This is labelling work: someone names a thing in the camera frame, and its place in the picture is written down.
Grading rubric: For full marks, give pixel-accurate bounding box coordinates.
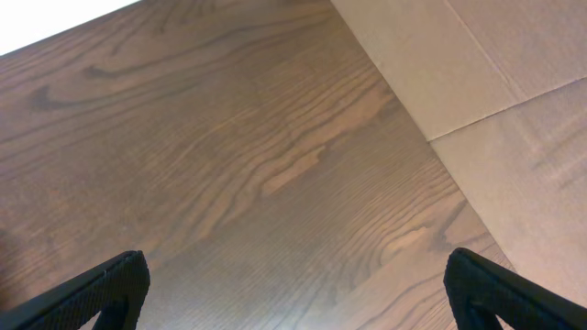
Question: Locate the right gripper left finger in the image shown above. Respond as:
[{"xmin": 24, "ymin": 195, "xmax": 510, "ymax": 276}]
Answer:
[{"xmin": 1, "ymin": 250, "xmax": 150, "ymax": 330}]

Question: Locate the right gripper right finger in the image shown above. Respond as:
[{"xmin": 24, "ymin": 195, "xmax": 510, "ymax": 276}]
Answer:
[{"xmin": 443, "ymin": 247, "xmax": 586, "ymax": 330}]

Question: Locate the cardboard box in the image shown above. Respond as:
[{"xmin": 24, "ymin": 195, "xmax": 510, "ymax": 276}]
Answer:
[{"xmin": 335, "ymin": 0, "xmax": 586, "ymax": 304}]

